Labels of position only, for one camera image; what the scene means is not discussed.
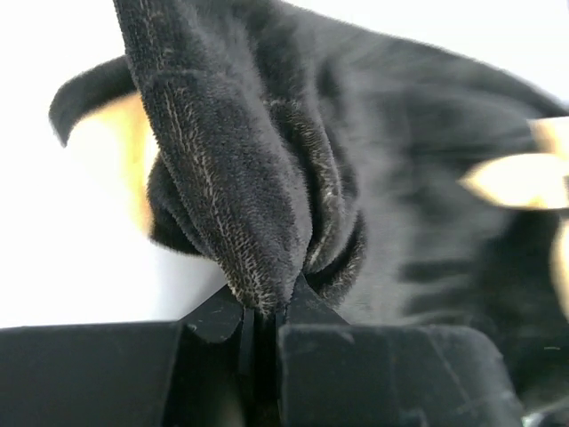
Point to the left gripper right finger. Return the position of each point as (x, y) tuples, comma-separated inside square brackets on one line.
[(337, 374)]

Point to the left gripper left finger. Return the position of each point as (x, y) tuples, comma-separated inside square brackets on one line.
[(169, 373)]

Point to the black beige flower blanket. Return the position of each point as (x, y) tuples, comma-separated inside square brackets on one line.
[(286, 143)]

